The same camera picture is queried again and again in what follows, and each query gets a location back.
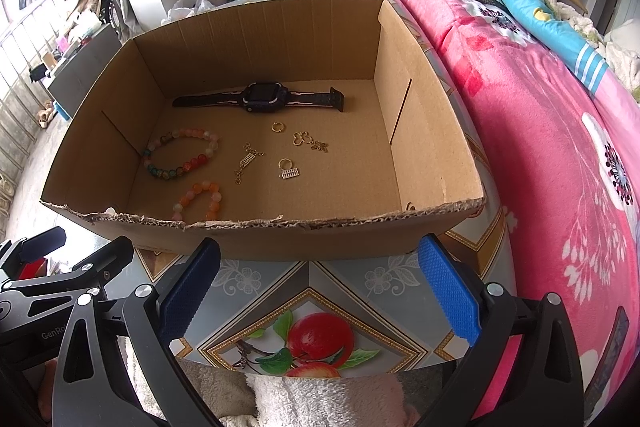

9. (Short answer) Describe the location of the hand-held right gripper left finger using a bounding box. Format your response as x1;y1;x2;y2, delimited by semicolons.
49;237;222;427

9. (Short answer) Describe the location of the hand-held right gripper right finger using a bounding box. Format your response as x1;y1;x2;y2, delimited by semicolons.
416;233;587;427

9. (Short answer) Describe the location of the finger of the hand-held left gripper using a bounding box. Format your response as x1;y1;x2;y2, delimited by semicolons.
0;227;67;280
0;235;135;304

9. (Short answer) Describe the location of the pink orange bead bracelet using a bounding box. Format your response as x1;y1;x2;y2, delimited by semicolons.
171;180;223;224

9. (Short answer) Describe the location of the gold ring with abacus charm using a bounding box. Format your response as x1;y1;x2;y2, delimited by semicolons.
277;158;301;182

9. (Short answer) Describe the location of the brown cardboard box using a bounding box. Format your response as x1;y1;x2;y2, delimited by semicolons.
40;0;487;262

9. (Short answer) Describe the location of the multicoloured bead bracelet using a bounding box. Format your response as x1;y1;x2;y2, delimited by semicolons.
141;128;222;181

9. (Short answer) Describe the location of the gold butterfly pendant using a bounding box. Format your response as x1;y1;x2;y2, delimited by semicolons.
292;131;330;154

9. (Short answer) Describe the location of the black smart watch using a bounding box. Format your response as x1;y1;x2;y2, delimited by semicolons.
172;81;346;115

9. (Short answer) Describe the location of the red bag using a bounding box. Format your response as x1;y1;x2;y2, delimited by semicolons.
20;259;48;280

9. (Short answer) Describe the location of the fruit patterned tablecloth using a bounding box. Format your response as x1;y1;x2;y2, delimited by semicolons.
132;0;516;375

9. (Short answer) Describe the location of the metal balcony railing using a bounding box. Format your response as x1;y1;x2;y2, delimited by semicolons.
0;14;66;188

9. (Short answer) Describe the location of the white fleece garment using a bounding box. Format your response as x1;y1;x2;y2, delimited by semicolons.
122;347;421;427

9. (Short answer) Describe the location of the pink floral blanket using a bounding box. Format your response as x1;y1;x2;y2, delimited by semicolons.
370;0;640;423

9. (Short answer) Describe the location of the grey cabinet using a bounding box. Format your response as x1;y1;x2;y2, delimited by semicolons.
47;24;126;120

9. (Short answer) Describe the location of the white plastic bag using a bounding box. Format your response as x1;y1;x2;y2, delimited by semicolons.
161;0;216;25

